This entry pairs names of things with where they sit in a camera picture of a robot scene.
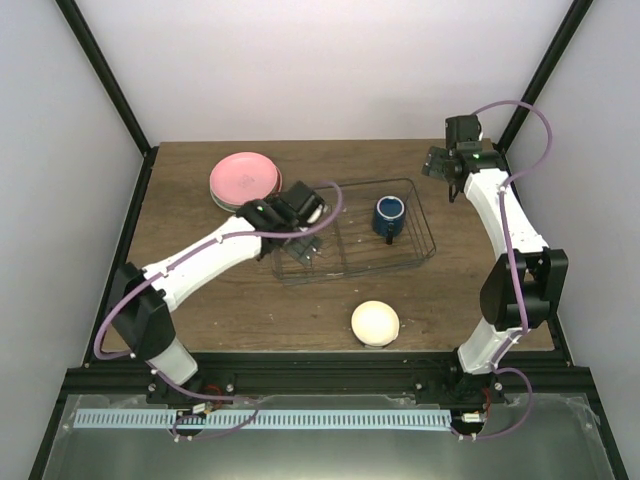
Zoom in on left black frame post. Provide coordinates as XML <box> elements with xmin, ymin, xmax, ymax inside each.
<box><xmin>55</xmin><ymin>0</ymin><xmax>152</xmax><ymax>156</ymax></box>

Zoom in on mint green plate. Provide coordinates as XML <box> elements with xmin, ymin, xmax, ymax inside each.
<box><xmin>210</xmin><ymin>174</ymin><xmax>284</xmax><ymax>216</ymax></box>

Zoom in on wire dish rack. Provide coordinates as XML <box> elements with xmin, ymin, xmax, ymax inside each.
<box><xmin>271</xmin><ymin>178</ymin><xmax>436</xmax><ymax>285</ymax></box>

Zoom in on right black frame post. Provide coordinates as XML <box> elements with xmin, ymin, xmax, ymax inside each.
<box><xmin>496</xmin><ymin>0</ymin><xmax>593</xmax><ymax>153</ymax></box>

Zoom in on pink top plate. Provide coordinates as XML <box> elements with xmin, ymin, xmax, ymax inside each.
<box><xmin>209</xmin><ymin>152</ymin><xmax>281</xmax><ymax>206</ymax></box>

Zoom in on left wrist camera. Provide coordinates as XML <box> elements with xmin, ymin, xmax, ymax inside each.
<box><xmin>280</xmin><ymin>181</ymin><xmax>325</xmax><ymax>227</ymax></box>

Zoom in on metal front tray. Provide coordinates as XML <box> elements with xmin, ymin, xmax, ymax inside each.
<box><xmin>42</xmin><ymin>394</ymin><xmax>615</xmax><ymax>479</ymax></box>

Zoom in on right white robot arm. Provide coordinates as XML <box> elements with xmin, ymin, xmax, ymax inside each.
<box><xmin>422</xmin><ymin>147</ymin><xmax>569</xmax><ymax>403</ymax></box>

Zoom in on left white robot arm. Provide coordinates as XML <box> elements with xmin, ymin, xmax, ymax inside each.
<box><xmin>94</xmin><ymin>194</ymin><xmax>339</xmax><ymax>404</ymax></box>

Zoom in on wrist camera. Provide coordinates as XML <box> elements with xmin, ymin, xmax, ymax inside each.
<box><xmin>445</xmin><ymin>114</ymin><xmax>482</xmax><ymax>149</ymax></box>
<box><xmin>280</xmin><ymin>181</ymin><xmax>325</xmax><ymax>227</ymax></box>

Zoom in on dark blue mug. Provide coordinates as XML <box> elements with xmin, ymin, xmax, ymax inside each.
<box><xmin>372</xmin><ymin>195</ymin><xmax>406</xmax><ymax>245</ymax></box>

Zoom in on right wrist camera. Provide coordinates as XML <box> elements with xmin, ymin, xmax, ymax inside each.
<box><xmin>445</xmin><ymin>114</ymin><xmax>482</xmax><ymax>149</ymax></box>

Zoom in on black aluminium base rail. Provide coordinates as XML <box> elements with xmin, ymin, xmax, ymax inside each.
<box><xmin>62</xmin><ymin>349</ymin><xmax>594</xmax><ymax>406</ymax></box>

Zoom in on teal white bowl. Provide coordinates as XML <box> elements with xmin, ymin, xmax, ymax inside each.
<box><xmin>351</xmin><ymin>300</ymin><xmax>400</xmax><ymax>348</ymax></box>

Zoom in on black frame post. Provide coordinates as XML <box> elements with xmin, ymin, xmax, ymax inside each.
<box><xmin>496</xmin><ymin>0</ymin><xmax>593</xmax><ymax>153</ymax></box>
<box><xmin>55</xmin><ymin>0</ymin><xmax>152</xmax><ymax>156</ymax></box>

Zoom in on light blue slotted strip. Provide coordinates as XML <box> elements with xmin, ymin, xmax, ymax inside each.
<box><xmin>73</xmin><ymin>408</ymin><xmax>452</xmax><ymax>432</ymax></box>

